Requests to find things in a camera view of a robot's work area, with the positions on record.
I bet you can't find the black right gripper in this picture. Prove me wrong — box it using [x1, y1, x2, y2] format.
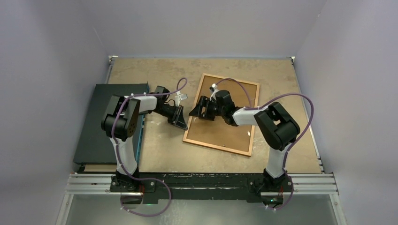
[189, 96, 225, 121]

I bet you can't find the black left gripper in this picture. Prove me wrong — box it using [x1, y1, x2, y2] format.
[152, 104, 187, 130]

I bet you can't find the orange wooden picture frame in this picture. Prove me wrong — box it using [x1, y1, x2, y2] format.
[182, 73, 260, 158]

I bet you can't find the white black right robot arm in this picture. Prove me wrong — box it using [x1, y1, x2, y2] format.
[189, 90, 301, 191]

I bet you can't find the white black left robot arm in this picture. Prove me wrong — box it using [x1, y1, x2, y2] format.
[101, 86, 188, 192]

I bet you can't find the dark box with blue edge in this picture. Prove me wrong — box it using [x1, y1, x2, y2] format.
[73, 83, 150, 165]

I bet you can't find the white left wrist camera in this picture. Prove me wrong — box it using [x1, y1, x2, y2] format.
[174, 91, 187, 106]

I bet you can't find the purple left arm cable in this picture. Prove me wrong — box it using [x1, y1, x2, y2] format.
[111, 77, 188, 218]

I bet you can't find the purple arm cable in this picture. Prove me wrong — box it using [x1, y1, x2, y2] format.
[111, 77, 188, 218]
[214, 78, 314, 212]

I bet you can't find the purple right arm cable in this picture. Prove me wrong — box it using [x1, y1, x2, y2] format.
[214, 78, 314, 212]

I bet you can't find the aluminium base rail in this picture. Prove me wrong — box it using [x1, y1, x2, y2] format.
[65, 173, 338, 196]

